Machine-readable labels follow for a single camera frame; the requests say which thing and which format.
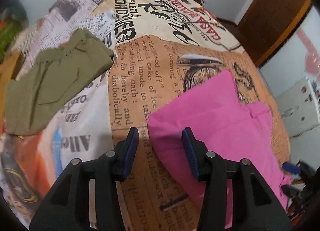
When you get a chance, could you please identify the brown wooden door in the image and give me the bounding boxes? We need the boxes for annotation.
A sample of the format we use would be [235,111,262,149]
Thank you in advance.
[238,0,312,67]

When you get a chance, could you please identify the newspaper print blanket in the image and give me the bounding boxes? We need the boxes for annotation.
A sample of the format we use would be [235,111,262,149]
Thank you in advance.
[1,0,290,230]

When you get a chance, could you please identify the olive green folded pants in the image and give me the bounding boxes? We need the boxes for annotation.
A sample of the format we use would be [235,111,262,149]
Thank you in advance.
[4,28,113,136]

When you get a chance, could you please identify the white cardboard box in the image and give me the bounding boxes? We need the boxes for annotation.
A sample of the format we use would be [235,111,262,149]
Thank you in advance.
[276,77,319,137]

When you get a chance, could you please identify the yellow cardboard box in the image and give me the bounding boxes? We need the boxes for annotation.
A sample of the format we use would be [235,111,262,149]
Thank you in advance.
[0,51,23,132]

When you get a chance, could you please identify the pink pants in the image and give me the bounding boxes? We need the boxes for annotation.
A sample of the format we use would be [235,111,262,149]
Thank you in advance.
[148,70,289,230]

